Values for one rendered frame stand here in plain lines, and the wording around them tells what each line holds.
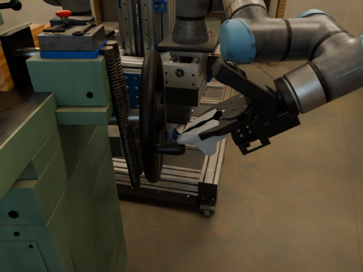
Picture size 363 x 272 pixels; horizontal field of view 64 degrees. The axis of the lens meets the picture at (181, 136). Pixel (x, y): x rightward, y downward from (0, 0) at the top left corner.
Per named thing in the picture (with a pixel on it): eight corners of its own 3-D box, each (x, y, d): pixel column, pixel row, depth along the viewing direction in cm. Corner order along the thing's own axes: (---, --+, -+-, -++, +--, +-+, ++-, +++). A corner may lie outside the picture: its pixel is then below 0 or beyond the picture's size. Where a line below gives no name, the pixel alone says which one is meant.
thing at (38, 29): (8, 91, 54) (-7, 48, 50) (0, 91, 54) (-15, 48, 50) (52, 58, 72) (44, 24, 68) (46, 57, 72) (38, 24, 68)
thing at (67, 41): (96, 58, 51) (91, 26, 48) (34, 58, 51) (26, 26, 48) (112, 40, 62) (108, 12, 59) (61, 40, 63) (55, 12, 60)
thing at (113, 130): (123, 156, 97) (121, 136, 93) (87, 156, 97) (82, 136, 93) (127, 143, 104) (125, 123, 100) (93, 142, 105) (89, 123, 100)
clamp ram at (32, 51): (52, 84, 56) (40, 36, 51) (14, 84, 56) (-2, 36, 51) (68, 68, 63) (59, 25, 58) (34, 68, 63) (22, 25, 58)
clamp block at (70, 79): (107, 107, 55) (100, 61, 50) (36, 107, 55) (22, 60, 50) (121, 79, 67) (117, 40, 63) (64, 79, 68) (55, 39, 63)
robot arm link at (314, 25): (276, 6, 54) (300, 33, 46) (333, 5, 55) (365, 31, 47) (266, 45, 59) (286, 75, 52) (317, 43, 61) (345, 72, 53)
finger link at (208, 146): (189, 169, 54) (235, 149, 51) (173, 145, 51) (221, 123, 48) (189, 159, 56) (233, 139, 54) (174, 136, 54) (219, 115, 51)
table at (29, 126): (69, 208, 37) (59, 171, 34) (-166, 206, 37) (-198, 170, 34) (136, 61, 88) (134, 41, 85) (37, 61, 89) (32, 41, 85)
